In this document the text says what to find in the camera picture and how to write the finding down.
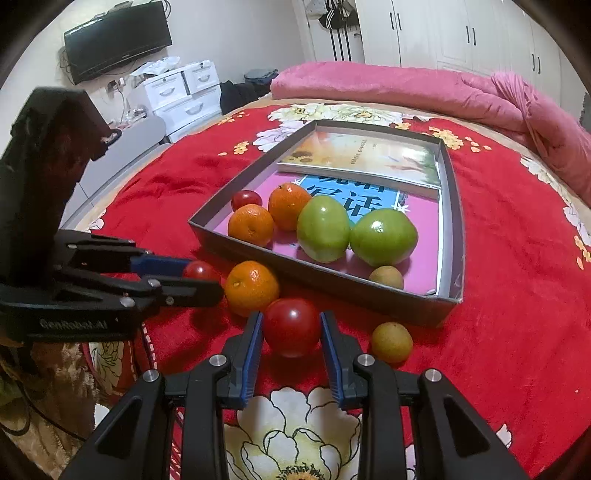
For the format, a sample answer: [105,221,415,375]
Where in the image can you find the grey cardboard box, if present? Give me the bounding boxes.
[188,119,466,328]

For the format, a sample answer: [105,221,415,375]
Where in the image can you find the beige patterned blanket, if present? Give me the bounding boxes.
[0,339,153,476]

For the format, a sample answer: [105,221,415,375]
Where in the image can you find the yellow green cover book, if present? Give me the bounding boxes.
[277,130,443,200]

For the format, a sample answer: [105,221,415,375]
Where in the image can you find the white wardrobe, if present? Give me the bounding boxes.
[355,0,578,100]

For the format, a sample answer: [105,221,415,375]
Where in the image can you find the black striped hanging clothes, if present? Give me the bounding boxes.
[318,0,361,63]

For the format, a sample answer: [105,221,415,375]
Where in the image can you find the small red tomato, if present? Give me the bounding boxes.
[231,189,263,213]

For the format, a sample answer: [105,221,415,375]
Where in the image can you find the white plastic bag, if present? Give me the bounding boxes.
[131,55,182,78]

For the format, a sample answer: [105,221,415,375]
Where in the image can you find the white drawer unit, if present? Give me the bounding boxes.
[127,60,222,144]

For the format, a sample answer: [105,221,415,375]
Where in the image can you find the green apple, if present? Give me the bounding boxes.
[349,208,419,267]
[296,195,352,265]

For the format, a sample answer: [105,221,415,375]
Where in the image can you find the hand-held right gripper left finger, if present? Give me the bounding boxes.
[60,311,265,480]

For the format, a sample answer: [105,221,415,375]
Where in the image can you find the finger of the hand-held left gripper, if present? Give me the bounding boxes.
[48,265,225,320]
[52,230,195,278]

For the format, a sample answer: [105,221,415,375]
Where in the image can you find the black bag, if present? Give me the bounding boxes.
[219,69,280,116]

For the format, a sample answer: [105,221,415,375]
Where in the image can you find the small brown fruit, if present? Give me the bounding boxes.
[370,322,414,364]
[368,265,405,291]

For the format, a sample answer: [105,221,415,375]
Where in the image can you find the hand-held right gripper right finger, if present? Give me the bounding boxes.
[320,311,529,480]

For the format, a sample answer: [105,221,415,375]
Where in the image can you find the black television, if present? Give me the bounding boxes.
[64,1,173,85]

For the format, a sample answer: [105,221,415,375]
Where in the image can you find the red floral blanket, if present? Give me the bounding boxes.
[60,104,591,480]

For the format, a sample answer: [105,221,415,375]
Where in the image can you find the black cable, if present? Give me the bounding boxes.
[0,342,88,439]

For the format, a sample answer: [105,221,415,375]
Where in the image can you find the orange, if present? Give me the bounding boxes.
[228,203,275,247]
[268,183,313,232]
[225,261,281,318]

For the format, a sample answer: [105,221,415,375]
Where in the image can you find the pink duvet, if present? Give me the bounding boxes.
[270,61,591,204]

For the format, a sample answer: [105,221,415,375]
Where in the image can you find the pink book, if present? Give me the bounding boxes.
[228,173,444,294]

